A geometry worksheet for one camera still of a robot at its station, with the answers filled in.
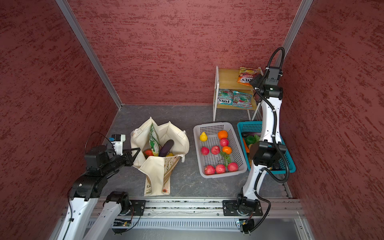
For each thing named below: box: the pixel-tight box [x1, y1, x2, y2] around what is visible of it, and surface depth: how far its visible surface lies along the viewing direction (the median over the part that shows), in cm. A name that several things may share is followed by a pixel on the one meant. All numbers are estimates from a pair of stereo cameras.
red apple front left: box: [204, 165, 216, 176], surface depth 83 cm
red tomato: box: [144, 149, 154, 157], surface depth 80 cm
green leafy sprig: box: [220, 151, 232, 168], surface depth 93 cm
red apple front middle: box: [215, 164, 226, 174], surface depth 84 cm
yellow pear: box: [199, 131, 208, 142], surface depth 99 cm
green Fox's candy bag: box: [149, 123, 160, 157], surface depth 79 cm
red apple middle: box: [211, 145, 221, 155], surface depth 92 cm
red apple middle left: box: [201, 146, 210, 156], surface depth 92 cm
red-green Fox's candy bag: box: [233, 90, 253, 109], surface depth 100 cm
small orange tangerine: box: [222, 146, 233, 155], surface depth 92 cm
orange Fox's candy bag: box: [237, 67, 261, 87], surface depth 91 cm
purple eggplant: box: [158, 139, 174, 157], surface depth 86 cm
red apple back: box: [219, 138, 229, 147], surface depth 96 cm
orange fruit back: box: [217, 130, 228, 140], surface depth 99 cm
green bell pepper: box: [245, 135, 256, 145], surface depth 98 cm
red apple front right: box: [228, 162, 239, 172], surface depth 85 cm
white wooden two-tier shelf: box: [213, 66, 262, 122], surface depth 95 cm
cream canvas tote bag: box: [130, 117, 190, 196], surface depth 79 cm
